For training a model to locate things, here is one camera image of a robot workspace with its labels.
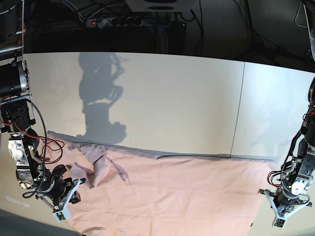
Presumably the pink T-shirt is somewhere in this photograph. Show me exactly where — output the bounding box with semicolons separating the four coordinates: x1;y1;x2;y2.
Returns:
49;132;275;236

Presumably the black power strip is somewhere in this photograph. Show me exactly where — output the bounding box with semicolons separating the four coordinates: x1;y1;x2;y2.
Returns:
86;17;145;29

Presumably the grey box under table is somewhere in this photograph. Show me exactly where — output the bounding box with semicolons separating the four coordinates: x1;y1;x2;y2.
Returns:
125;0;196;12

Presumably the black power adapter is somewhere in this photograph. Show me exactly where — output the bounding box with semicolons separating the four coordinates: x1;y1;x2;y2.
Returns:
169;21;187;37

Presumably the white sticker label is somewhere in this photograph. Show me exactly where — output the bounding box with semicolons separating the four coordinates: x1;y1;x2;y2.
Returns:
5;196;30;208

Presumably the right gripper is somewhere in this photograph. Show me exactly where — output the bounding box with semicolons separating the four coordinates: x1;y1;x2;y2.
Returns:
36;165;80;221

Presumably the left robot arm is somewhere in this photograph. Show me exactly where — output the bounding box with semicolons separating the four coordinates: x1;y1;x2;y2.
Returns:
258;81;315;229

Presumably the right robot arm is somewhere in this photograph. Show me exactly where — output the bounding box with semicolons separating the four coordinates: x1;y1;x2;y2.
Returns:
0;59;84;221

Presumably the aluminium table leg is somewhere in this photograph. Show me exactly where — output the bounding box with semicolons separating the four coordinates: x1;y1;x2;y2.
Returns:
157;26;169;54

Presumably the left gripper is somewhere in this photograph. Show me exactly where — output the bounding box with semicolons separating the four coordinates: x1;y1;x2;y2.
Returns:
258;187;311;229

